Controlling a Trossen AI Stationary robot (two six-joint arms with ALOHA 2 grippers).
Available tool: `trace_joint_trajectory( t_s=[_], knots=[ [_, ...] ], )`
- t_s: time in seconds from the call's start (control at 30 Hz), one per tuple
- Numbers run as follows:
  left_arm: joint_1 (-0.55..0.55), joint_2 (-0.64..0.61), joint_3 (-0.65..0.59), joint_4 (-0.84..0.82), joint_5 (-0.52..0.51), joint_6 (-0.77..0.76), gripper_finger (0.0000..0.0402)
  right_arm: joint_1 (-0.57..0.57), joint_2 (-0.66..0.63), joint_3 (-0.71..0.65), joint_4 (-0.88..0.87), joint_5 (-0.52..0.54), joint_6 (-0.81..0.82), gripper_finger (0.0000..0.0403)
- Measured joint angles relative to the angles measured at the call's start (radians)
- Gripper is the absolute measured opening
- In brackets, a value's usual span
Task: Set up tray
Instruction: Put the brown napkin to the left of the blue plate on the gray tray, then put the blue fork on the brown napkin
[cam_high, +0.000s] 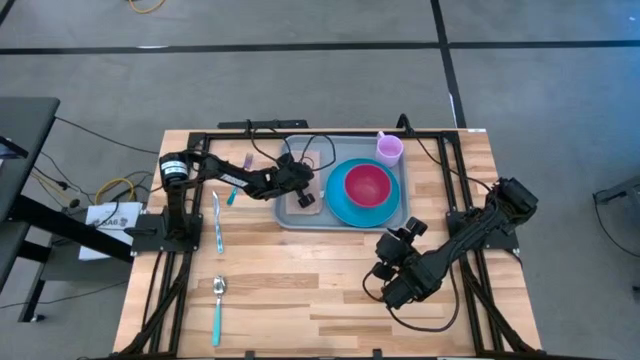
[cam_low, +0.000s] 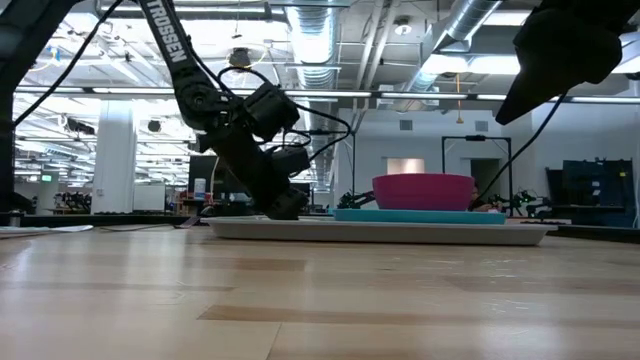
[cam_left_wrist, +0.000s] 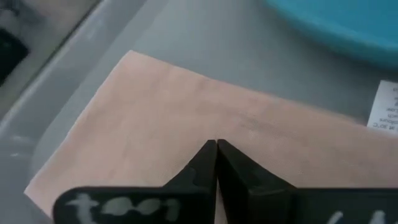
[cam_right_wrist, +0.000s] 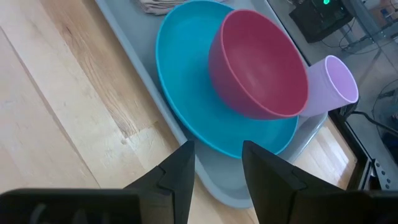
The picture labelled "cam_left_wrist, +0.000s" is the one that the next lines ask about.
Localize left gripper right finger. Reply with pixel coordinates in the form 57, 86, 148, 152
217, 139, 398, 224

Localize blue round plate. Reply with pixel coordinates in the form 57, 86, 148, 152
264, 0, 398, 69

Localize grey plastic tray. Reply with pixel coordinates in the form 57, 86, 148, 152
0, 0, 398, 224

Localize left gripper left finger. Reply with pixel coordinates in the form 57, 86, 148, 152
52, 139, 218, 224

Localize beige cloth napkin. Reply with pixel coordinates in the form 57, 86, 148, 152
24, 49, 398, 224

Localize black aluminium table frame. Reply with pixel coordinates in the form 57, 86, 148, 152
0, 27, 30, 86

